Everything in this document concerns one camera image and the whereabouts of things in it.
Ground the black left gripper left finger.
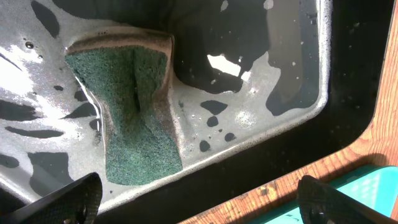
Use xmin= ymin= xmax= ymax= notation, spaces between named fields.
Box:
xmin=1 ymin=172 xmax=103 ymax=224

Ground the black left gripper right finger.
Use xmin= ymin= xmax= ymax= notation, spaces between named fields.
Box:
xmin=297 ymin=175 xmax=397 ymax=224

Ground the green scrubbing sponge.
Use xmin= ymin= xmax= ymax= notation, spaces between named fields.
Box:
xmin=65 ymin=27 xmax=183 ymax=185

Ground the blue plastic tray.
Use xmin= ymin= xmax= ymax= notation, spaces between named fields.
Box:
xmin=252 ymin=165 xmax=397 ymax=224

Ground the black water basin tray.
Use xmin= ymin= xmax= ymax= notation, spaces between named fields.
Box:
xmin=1 ymin=0 xmax=394 ymax=223

